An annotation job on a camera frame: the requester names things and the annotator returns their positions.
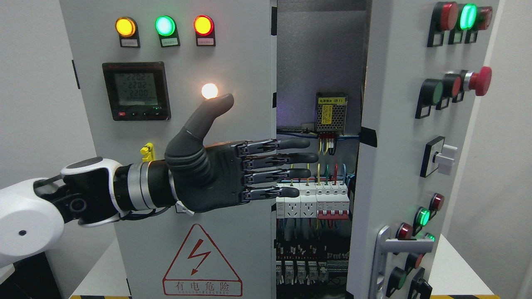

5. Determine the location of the dark grey robot hand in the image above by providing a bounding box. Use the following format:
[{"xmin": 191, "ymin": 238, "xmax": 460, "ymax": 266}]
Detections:
[{"xmin": 165, "ymin": 93, "xmax": 319, "ymax": 213}]

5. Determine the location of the grey cabinet door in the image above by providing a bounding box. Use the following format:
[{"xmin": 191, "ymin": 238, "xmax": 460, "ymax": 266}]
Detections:
[
  {"xmin": 347, "ymin": 0, "xmax": 499, "ymax": 299},
  {"xmin": 59, "ymin": 0, "xmax": 276, "ymax": 299}
]

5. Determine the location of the white glowing indicator lamp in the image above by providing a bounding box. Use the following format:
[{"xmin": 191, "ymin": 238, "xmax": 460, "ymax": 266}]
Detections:
[{"xmin": 201, "ymin": 83, "xmax": 219, "ymax": 100}]

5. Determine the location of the red electric hazard warning sticker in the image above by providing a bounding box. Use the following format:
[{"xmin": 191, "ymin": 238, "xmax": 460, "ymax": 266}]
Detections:
[{"xmin": 162, "ymin": 223, "xmax": 243, "ymax": 297}]

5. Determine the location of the black digital power meter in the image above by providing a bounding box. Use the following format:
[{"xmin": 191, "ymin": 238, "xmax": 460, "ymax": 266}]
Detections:
[{"xmin": 101, "ymin": 62, "xmax": 171, "ymax": 121}]

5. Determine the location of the white circuit breaker row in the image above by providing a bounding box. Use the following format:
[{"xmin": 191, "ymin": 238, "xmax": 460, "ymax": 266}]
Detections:
[{"xmin": 275, "ymin": 182, "xmax": 350, "ymax": 220}]

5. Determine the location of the metal mesh power supply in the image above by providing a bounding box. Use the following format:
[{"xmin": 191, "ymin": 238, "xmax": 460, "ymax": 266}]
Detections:
[{"xmin": 315, "ymin": 92, "xmax": 348, "ymax": 134}]

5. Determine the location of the red indicator lamp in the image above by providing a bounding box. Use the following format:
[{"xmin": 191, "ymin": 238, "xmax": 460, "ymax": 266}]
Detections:
[{"xmin": 193, "ymin": 15, "xmax": 214, "ymax": 37}]

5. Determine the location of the green indicator lamp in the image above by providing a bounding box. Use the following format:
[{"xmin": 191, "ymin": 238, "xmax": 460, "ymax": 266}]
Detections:
[{"xmin": 155, "ymin": 15, "xmax": 175, "ymax": 37}]

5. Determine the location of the yellow indicator lamp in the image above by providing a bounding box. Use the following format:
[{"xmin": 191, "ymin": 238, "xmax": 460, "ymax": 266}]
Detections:
[{"xmin": 115, "ymin": 17, "xmax": 137, "ymax": 38}]

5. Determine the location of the black box on left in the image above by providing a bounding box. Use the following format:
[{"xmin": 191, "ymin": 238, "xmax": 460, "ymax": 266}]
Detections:
[{"xmin": 0, "ymin": 253, "xmax": 61, "ymax": 299}]

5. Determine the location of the red emergency stop button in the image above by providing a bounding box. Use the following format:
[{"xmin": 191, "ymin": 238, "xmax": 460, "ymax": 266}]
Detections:
[{"xmin": 459, "ymin": 66, "xmax": 492, "ymax": 96}]

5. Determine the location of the white rotary selector switch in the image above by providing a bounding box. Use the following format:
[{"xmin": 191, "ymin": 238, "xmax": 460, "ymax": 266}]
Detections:
[{"xmin": 175, "ymin": 201, "xmax": 195, "ymax": 216}]

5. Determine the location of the yellow terminal post block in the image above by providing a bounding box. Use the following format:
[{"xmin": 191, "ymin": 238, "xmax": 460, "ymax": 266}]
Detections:
[{"xmin": 139, "ymin": 142, "xmax": 155, "ymax": 162}]

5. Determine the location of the silver door lever handle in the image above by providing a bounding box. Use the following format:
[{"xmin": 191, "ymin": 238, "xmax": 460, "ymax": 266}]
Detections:
[{"xmin": 368, "ymin": 225, "xmax": 435, "ymax": 299}]

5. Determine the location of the white right door selector switch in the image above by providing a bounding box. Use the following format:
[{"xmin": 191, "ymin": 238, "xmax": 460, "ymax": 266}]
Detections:
[{"xmin": 420, "ymin": 136, "xmax": 458, "ymax": 178}]

